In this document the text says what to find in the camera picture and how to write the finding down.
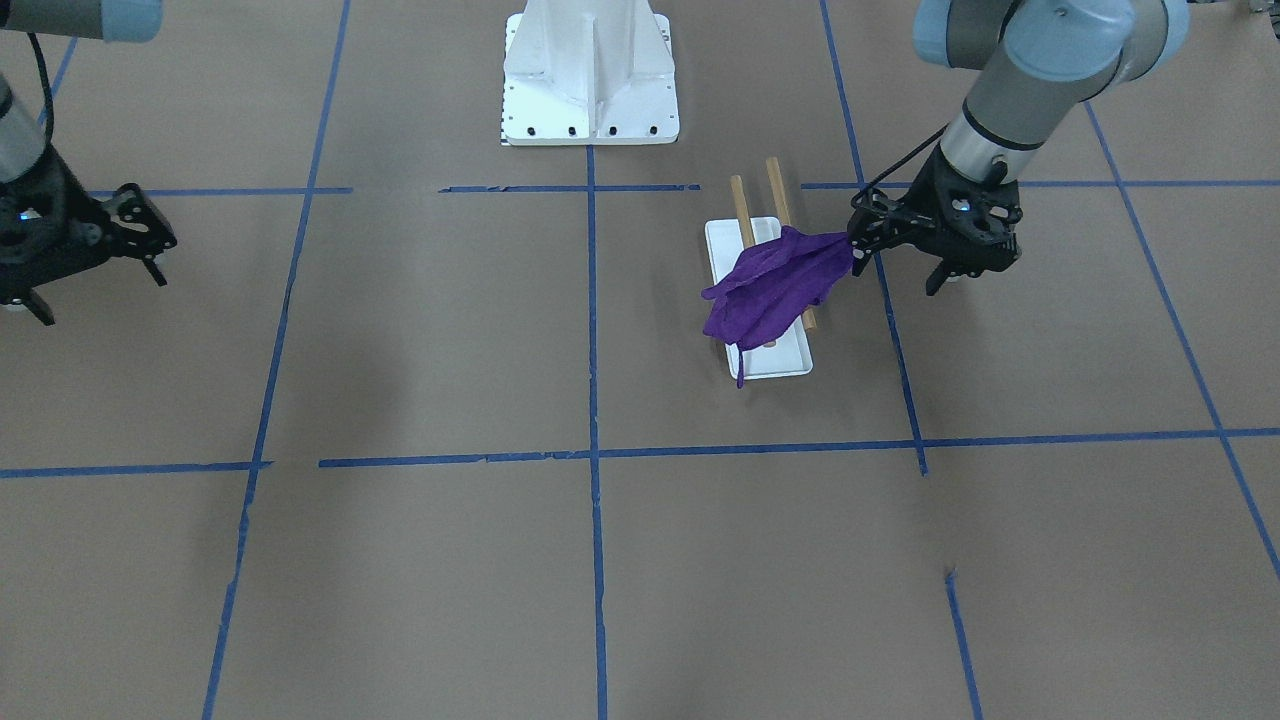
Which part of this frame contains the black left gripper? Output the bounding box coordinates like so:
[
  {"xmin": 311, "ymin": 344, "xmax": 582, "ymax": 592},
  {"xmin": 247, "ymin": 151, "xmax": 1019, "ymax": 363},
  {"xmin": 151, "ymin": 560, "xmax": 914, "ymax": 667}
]
[{"xmin": 847, "ymin": 146, "xmax": 1023, "ymax": 297}]

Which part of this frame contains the purple towel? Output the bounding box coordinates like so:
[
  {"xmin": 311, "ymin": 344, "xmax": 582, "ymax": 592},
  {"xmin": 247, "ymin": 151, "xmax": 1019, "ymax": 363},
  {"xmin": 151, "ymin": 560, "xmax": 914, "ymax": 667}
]
[{"xmin": 700, "ymin": 218, "xmax": 852, "ymax": 387}]

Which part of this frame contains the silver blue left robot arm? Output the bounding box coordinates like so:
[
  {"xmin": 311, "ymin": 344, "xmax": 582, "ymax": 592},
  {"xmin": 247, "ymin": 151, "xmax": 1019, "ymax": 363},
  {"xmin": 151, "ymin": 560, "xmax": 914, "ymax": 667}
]
[{"xmin": 847, "ymin": 1, "xmax": 1190, "ymax": 295}]

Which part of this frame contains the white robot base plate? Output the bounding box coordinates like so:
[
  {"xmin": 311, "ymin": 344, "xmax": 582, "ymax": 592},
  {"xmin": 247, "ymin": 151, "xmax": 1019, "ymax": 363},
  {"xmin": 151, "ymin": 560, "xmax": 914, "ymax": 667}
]
[{"xmin": 500, "ymin": 1, "xmax": 681, "ymax": 146}]

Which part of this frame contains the brown paper table cover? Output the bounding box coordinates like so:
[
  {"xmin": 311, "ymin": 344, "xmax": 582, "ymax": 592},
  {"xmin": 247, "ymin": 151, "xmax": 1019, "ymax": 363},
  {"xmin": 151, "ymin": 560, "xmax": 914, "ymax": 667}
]
[{"xmin": 3, "ymin": 1, "xmax": 1277, "ymax": 719}]

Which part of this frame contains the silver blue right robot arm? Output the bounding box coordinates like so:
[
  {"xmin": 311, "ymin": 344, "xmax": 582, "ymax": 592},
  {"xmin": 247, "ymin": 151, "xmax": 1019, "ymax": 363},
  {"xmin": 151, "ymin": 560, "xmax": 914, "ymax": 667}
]
[{"xmin": 1, "ymin": 1, "xmax": 178, "ymax": 325}]

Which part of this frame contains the white towel rack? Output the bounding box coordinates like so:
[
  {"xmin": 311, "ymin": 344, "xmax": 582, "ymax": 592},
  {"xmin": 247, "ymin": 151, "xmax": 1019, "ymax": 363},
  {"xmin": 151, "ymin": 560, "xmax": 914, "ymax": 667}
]
[{"xmin": 701, "ymin": 156, "xmax": 817, "ymax": 387}]

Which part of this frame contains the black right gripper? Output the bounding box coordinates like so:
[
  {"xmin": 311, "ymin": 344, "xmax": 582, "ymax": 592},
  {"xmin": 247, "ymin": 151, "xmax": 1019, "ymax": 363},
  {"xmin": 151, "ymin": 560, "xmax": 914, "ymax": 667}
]
[{"xmin": 1, "ymin": 147, "xmax": 177, "ymax": 327}]

